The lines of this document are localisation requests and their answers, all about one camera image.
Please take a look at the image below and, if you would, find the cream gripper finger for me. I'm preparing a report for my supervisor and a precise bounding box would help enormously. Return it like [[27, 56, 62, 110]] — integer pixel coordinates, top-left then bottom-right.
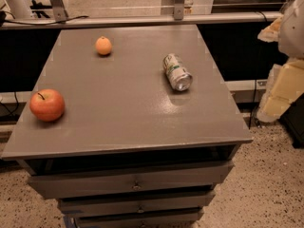
[[257, 17, 282, 43], [256, 60, 304, 123]]

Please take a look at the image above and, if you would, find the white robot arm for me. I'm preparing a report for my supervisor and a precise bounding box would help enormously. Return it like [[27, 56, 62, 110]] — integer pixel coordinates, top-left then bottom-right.
[[256, 0, 304, 123]]

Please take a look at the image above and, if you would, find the grey drawer cabinet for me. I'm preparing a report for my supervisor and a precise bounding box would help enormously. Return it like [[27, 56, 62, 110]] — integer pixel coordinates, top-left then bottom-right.
[[1, 24, 254, 228]]

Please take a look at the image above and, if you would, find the orange fruit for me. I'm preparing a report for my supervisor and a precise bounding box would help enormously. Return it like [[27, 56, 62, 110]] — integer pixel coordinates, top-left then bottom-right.
[[95, 36, 112, 55]]

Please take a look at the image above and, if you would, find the bottom grey drawer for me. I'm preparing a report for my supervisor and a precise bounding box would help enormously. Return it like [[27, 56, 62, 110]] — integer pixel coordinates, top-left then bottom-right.
[[76, 208, 203, 228]]

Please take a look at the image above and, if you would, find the grey drawer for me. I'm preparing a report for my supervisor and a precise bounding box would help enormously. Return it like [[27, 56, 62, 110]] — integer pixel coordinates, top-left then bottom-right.
[[28, 161, 234, 199], [76, 208, 203, 228], [59, 188, 215, 218]]

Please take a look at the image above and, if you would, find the red apple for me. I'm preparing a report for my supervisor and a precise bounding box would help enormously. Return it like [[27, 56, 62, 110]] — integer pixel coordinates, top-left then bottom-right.
[[29, 89, 66, 122]]

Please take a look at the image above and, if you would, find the top grey drawer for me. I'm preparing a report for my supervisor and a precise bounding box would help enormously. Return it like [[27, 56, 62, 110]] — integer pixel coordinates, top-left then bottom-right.
[[28, 161, 234, 199]]

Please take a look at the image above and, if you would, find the middle grey drawer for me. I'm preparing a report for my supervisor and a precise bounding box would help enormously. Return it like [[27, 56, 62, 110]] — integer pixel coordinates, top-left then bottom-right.
[[59, 188, 215, 218]]

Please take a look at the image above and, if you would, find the white pipe top left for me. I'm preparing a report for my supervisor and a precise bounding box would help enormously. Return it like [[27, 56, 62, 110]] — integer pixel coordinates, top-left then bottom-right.
[[5, 0, 33, 19]]

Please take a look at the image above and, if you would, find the grey metal rail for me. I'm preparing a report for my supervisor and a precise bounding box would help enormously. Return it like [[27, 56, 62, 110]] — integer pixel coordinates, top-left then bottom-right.
[[0, 11, 281, 30]]

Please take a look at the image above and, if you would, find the middle metal bracket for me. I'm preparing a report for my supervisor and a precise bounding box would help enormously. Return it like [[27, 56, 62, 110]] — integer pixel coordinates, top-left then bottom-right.
[[173, 0, 184, 20]]

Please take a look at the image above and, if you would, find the metal bracket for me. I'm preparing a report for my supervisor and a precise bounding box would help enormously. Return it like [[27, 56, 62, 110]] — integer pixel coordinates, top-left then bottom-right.
[[173, 0, 184, 20], [49, 0, 68, 22]]

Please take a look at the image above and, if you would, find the left metal bracket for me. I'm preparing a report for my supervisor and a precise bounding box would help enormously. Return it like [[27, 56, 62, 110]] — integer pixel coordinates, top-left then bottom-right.
[[49, 0, 68, 22]]

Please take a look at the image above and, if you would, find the black cable left floor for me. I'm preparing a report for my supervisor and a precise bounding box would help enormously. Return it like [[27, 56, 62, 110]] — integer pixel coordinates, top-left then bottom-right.
[[0, 91, 20, 118]]

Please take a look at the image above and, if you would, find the black cable on rail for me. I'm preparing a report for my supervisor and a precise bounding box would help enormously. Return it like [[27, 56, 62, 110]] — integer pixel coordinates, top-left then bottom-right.
[[0, 10, 89, 26]]

